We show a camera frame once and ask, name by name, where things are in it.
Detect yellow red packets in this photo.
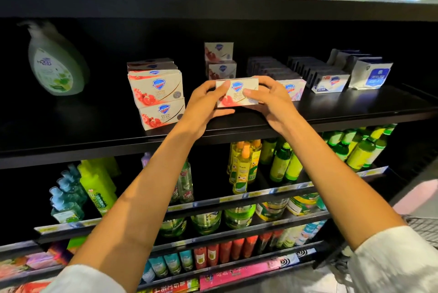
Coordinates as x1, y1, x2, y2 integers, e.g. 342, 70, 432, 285
137, 277, 201, 293

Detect black store shelf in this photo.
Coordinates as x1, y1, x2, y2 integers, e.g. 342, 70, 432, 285
0, 0, 438, 293
0, 238, 69, 293

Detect clear green spray bottles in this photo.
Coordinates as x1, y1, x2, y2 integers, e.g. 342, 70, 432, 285
141, 152, 194, 206

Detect red snack packet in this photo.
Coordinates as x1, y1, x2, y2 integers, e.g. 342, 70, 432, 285
14, 279, 52, 293

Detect green lidded wipe tub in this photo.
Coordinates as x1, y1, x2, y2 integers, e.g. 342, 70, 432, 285
192, 210, 223, 235
161, 217, 188, 239
224, 205, 257, 230

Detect green white box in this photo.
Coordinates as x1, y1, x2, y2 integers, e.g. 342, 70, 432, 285
65, 235, 89, 252

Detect row of white pink soap boxes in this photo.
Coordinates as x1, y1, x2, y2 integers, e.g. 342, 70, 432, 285
246, 56, 308, 103

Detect row of white upright packs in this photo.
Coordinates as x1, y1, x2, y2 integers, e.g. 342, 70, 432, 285
327, 48, 394, 92

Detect row of white blue soap boxes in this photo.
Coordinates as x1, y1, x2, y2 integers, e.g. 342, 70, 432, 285
287, 56, 351, 95

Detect person's right hand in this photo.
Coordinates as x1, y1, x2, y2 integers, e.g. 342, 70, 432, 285
243, 76, 302, 136

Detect row of white red soap boxes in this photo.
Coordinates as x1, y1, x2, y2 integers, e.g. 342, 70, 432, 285
204, 42, 238, 81

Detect white red printed soap box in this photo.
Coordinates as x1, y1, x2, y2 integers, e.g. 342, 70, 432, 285
126, 58, 173, 67
139, 99, 186, 132
215, 77, 261, 109
128, 63, 179, 74
128, 70, 185, 107

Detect pale green pump soap bottle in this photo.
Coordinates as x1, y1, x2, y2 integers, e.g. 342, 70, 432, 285
21, 20, 90, 97

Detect person's left forearm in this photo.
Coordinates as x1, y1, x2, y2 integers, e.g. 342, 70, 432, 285
68, 125, 209, 290

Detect long pink packet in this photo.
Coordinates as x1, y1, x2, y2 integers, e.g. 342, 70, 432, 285
199, 251, 301, 292

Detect black wire shopping cart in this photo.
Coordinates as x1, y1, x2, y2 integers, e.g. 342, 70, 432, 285
404, 215, 438, 249

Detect person's right forearm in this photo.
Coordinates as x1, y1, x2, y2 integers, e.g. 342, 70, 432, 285
284, 121, 408, 252

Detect person's left hand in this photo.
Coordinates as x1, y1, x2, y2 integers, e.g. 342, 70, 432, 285
177, 79, 235, 141

